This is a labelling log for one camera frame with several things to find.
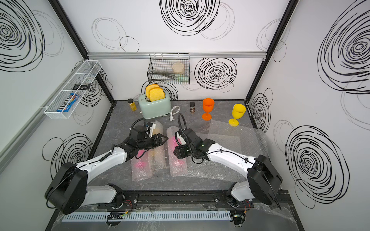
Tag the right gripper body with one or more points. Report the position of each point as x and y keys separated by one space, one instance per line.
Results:
x=185 y=150

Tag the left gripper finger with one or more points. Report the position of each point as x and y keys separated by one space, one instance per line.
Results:
x=158 y=144
x=162 y=137

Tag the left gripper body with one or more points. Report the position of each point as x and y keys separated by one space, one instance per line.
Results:
x=145 y=144

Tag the pink glass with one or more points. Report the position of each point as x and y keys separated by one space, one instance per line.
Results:
x=141 y=167
x=178 y=167

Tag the orange wine glass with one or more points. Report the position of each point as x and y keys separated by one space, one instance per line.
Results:
x=208 y=106

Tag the yellow wine glass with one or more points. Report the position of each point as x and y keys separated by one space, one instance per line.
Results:
x=237 y=113

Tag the bubble wrap of yellow glass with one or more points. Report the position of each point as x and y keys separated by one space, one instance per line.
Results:
x=240 y=139

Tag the bubble wrap of orange glass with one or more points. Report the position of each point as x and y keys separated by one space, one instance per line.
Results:
x=214 y=170

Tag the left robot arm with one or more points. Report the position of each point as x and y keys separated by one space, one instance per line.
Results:
x=69 y=189

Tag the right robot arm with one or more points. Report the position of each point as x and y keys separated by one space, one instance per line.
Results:
x=262 y=179

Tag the yellow-orange glass in wrap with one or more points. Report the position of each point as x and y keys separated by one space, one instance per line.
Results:
x=157 y=155

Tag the mint green toaster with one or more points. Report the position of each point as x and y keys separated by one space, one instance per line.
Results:
x=154 y=109

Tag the yellow spice jar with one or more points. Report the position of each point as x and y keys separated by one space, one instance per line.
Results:
x=132 y=104

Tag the dark spice jar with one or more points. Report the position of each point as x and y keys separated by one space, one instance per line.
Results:
x=192 y=107

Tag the yellow sponge toast front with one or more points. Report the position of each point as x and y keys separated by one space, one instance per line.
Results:
x=156 y=94

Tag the yellow sponge toast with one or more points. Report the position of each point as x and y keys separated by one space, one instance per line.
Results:
x=156 y=94
x=149 y=88

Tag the yellow sponge toast back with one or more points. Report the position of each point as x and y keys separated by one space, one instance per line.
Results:
x=149 y=88

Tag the green item in basket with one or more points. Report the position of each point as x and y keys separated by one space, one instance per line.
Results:
x=182 y=78

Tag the beige cup in basket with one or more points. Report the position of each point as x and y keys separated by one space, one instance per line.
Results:
x=178 y=68

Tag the blue candy packet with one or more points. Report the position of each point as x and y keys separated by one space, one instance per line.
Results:
x=68 y=102

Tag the black small box on shelf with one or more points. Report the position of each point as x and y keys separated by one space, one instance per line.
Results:
x=82 y=86

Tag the white toaster cable plug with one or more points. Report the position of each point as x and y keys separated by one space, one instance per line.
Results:
x=173 y=112

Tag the black wire wall basket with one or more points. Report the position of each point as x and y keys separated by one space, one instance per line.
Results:
x=160 y=67

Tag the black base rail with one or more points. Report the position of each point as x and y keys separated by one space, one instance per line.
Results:
x=173 y=199

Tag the white wire wall shelf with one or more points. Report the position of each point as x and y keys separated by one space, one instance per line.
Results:
x=84 y=72

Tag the white slotted cable duct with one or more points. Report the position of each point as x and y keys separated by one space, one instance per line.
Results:
x=148 y=216

